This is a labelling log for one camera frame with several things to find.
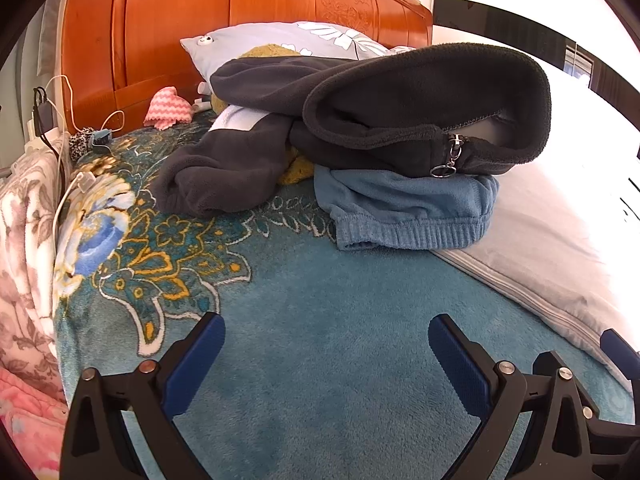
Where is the dark grey fleece jacket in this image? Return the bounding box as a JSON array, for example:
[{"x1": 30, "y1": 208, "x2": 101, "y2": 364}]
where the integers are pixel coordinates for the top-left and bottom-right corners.
[{"x1": 151, "y1": 44, "x2": 551, "y2": 218}]

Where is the pink floral quilt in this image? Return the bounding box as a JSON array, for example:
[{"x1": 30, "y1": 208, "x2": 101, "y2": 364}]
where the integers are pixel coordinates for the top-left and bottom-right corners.
[{"x1": 1, "y1": 145, "x2": 67, "y2": 479}]

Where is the white striped pillow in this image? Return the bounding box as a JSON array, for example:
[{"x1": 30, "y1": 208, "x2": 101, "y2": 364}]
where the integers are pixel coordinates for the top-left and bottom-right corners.
[{"x1": 435, "y1": 63, "x2": 639, "y2": 386}]

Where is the teal floral plush blanket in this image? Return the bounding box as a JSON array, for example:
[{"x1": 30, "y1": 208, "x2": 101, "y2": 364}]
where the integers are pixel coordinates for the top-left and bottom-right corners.
[{"x1": 55, "y1": 113, "x2": 634, "y2": 479}]

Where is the blue knit sweater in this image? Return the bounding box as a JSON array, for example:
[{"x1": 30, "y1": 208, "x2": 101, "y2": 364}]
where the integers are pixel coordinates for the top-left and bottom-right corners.
[{"x1": 314, "y1": 166, "x2": 499, "y2": 250}]

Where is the mustard yellow knit garment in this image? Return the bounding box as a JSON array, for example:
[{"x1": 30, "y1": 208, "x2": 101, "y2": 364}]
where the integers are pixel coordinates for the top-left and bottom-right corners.
[{"x1": 209, "y1": 44, "x2": 314, "y2": 185}]

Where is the pink white chevron cloth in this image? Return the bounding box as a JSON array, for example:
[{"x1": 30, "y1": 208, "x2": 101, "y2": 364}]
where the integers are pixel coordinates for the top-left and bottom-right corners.
[{"x1": 143, "y1": 86, "x2": 193, "y2": 131}]

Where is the orange wooden headboard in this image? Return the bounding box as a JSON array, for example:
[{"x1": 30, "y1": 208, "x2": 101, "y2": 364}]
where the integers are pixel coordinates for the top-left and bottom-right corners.
[{"x1": 60, "y1": 0, "x2": 433, "y2": 133}]

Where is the light blue daisy duvet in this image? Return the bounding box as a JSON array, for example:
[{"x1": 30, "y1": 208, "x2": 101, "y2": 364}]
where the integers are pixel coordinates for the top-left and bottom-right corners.
[{"x1": 180, "y1": 22, "x2": 412, "y2": 81}]

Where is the white charging cable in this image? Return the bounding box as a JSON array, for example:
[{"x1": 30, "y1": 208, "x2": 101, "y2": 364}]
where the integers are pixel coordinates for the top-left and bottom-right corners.
[{"x1": 29, "y1": 74, "x2": 126, "y2": 241}]

